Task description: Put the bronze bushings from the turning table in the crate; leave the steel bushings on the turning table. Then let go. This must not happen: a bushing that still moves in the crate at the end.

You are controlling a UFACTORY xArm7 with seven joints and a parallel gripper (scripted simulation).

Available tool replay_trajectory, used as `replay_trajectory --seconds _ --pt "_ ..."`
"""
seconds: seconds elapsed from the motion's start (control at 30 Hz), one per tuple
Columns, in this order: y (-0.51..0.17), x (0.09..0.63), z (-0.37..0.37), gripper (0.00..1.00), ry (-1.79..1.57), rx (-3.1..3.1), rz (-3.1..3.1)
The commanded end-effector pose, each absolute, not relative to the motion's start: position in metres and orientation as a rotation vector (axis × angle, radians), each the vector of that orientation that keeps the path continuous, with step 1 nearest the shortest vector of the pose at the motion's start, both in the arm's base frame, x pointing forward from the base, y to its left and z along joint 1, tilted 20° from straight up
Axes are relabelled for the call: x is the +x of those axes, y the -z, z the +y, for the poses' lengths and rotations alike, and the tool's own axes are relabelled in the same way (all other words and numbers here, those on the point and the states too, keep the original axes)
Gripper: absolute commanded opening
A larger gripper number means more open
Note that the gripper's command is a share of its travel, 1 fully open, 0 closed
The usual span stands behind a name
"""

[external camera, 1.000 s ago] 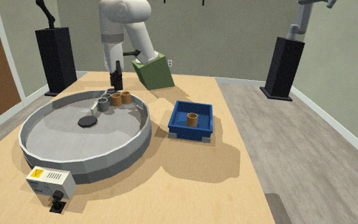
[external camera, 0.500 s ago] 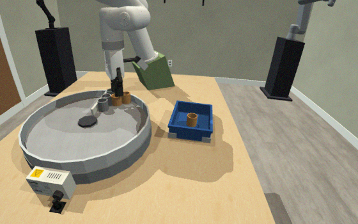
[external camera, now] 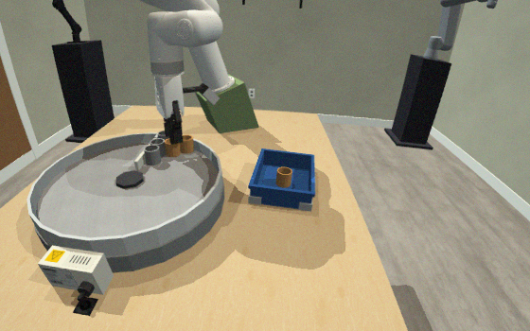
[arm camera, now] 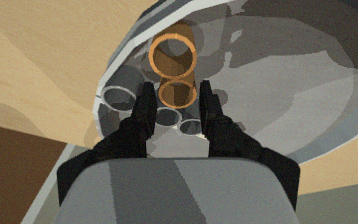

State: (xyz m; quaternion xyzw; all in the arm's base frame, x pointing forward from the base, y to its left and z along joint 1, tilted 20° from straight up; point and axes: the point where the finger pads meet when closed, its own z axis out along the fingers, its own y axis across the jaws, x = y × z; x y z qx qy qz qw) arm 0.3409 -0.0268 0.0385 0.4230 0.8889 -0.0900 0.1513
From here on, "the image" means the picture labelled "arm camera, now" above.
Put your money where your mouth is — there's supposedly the bronze bushing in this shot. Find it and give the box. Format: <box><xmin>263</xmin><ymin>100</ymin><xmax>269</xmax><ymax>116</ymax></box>
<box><xmin>148</xmin><ymin>20</ymin><xmax>197</xmax><ymax>80</ymax></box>
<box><xmin>158</xmin><ymin>70</ymin><xmax>197</xmax><ymax>109</ymax></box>

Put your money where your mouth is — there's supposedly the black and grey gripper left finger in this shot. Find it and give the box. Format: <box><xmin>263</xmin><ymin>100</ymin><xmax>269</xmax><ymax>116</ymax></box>
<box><xmin>56</xmin><ymin>82</ymin><xmax>158</xmax><ymax>207</ymax></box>

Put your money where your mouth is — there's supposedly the grey metal bushing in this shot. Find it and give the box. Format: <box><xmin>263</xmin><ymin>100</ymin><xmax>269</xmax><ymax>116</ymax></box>
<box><xmin>100</xmin><ymin>65</ymin><xmax>145</xmax><ymax>113</ymax></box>
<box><xmin>177</xmin><ymin>98</ymin><xmax>202</xmax><ymax>136</ymax></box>
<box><xmin>155</xmin><ymin>88</ymin><xmax>182</xmax><ymax>127</ymax></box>

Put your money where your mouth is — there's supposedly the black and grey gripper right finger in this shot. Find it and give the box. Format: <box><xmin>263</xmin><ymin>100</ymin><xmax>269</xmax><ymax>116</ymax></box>
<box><xmin>198</xmin><ymin>80</ymin><xmax>301</xmax><ymax>211</ymax></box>

